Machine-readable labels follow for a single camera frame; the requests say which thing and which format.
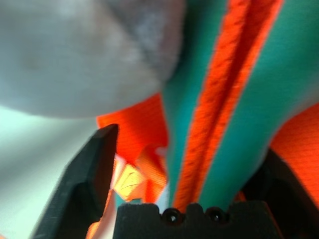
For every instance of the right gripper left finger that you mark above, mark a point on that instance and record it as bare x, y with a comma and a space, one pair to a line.
82, 179

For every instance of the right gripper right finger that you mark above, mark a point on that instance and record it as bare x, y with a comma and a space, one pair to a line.
281, 194

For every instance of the orange and teal backpack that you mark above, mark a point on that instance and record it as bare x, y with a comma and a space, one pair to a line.
224, 87

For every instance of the grey plush toy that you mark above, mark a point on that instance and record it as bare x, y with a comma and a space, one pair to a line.
74, 54

